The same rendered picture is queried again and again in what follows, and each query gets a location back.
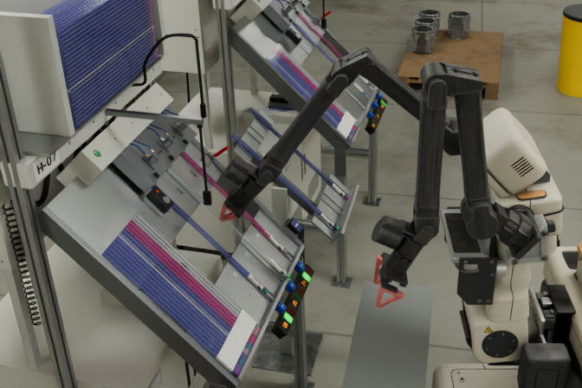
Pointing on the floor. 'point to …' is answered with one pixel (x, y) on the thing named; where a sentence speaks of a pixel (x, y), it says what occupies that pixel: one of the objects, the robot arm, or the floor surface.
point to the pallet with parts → (453, 48)
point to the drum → (571, 52)
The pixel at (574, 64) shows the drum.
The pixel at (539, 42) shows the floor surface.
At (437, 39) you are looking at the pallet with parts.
